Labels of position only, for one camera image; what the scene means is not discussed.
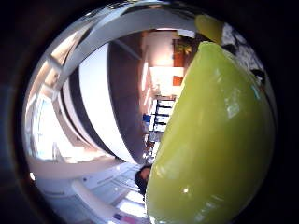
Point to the blue chair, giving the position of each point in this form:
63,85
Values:
146,118

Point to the black shelf rack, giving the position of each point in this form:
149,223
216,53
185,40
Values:
162,114

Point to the green potted plant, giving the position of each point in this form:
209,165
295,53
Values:
182,48

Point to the black white patterned board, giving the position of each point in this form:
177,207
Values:
246,54

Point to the the person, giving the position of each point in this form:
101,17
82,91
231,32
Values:
142,179

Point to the orange box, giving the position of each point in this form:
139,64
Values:
177,81

